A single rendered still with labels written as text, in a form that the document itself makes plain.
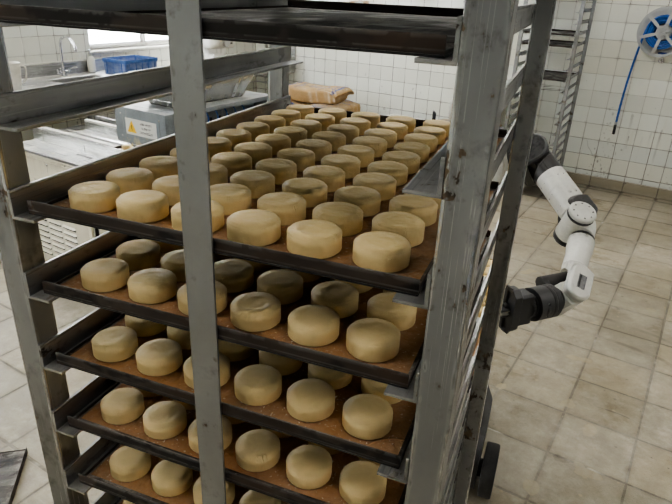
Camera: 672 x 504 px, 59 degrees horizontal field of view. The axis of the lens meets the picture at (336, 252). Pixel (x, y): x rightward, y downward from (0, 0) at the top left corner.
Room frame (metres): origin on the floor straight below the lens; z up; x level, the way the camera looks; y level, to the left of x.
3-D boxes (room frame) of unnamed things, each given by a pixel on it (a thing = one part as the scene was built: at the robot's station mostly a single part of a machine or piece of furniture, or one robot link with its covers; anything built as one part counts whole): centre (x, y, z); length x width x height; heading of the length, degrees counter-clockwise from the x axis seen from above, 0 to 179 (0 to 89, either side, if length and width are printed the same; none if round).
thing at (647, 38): (5.37, -2.69, 1.10); 0.41 x 0.17 x 1.10; 59
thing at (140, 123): (2.87, 0.69, 1.01); 0.72 x 0.33 x 0.34; 148
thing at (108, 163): (0.84, 0.20, 1.50); 0.64 x 0.03 x 0.03; 160
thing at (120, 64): (5.63, 1.97, 0.95); 0.40 x 0.30 x 0.14; 152
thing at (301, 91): (6.57, 0.28, 0.62); 0.72 x 0.42 x 0.17; 65
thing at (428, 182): (0.70, -0.17, 1.59); 0.64 x 0.03 x 0.03; 160
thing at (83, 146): (2.94, 1.20, 0.88); 1.28 x 0.01 x 0.07; 58
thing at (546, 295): (1.32, -0.49, 0.98); 0.12 x 0.10 x 0.13; 115
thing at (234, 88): (2.87, 0.69, 1.25); 0.56 x 0.29 x 0.14; 148
